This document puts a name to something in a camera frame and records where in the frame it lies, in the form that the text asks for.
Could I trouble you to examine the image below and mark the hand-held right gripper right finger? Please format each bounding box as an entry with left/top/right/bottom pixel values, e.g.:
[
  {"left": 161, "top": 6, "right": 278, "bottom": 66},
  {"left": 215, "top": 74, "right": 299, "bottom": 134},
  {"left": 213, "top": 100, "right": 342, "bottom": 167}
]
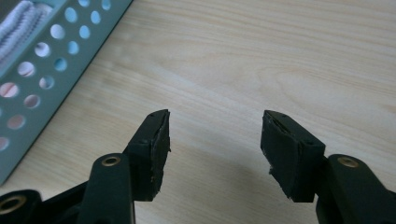
[{"left": 260, "top": 109, "right": 396, "bottom": 224}]

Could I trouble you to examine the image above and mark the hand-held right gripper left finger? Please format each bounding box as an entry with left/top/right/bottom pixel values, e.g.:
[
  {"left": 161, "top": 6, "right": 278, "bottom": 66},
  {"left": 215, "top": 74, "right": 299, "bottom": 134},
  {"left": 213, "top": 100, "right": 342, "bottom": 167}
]
[{"left": 77, "top": 108, "right": 172, "bottom": 224}]

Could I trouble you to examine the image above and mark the grey-green perforated plastic basket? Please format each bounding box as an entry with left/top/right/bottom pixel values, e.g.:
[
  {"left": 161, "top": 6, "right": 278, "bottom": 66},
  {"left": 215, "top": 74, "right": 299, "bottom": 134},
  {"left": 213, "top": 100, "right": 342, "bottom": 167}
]
[{"left": 0, "top": 0, "right": 134, "bottom": 186}]

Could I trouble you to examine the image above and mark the white knitted cloth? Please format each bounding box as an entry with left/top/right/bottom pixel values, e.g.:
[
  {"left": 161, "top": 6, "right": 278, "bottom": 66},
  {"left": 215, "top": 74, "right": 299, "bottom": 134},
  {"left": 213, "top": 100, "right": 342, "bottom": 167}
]
[{"left": 0, "top": 0, "right": 53, "bottom": 71}]

